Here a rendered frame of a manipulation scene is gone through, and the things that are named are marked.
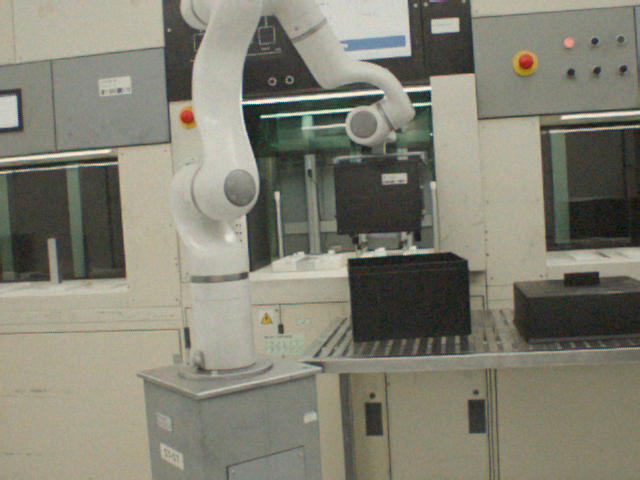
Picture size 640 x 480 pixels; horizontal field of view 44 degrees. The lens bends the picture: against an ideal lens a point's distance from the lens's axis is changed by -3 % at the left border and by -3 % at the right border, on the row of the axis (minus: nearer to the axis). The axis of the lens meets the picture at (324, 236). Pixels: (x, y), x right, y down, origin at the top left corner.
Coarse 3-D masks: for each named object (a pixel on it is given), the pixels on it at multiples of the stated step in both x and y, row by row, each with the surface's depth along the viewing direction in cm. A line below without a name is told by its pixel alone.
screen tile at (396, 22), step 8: (360, 0) 222; (368, 0) 222; (376, 0) 221; (384, 0) 221; (400, 0) 220; (360, 8) 222; (368, 8) 222; (376, 8) 222; (384, 8) 221; (392, 8) 221; (400, 8) 221; (360, 16) 222; (392, 16) 221; (400, 16) 221; (360, 24) 223; (368, 24) 222; (376, 24) 222; (384, 24) 222; (392, 24) 221; (400, 24) 221; (368, 32) 222; (376, 32) 222
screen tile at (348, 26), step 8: (320, 0) 224; (328, 0) 224; (336, 0) 223; (352, 0) 222; (328, 8) 224; (336, 8) 223; (344, 8) 223; (352, 8) 223; (344, 16) 223; (352, 16) 223; (336, 24) 224; (344, 24) 223; (352, 24) 223; (336, 32) 224; (344, 32) 223; (352, 32) 223
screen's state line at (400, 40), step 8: (344, 40) 224; (352, 40) 223; (360, 40) 223; (368, 40) 223; (376, 40) 222; (384, 40) 222; (392, 40) 221; (400, 40) 221; (344, 48) 224; (352, 48) 223; (360, 48) 223; (368, 48) 223; (376, 48) 222
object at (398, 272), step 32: (384, 256) 210; (416, 256) 210; (448, 256) 210; (352, 288) 183; (384, 288) 183; (416, 288) 183; (448, 288) 183; (352, 320) 184; (384, 320) 183; (416, 320) 183; (448, 320) 183
